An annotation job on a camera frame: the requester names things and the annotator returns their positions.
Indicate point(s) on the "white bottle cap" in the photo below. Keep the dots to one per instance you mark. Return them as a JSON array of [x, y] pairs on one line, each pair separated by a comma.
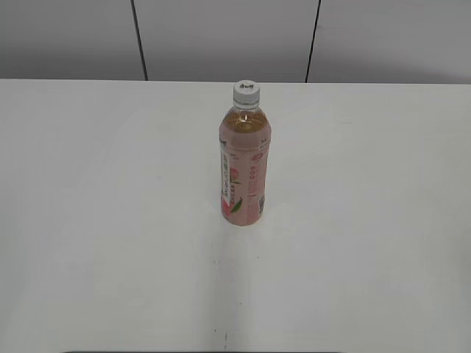
[[246, 92]]

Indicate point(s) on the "pink label tea bottle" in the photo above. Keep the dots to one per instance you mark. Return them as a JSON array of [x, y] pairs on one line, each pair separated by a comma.
[[244, 139]]

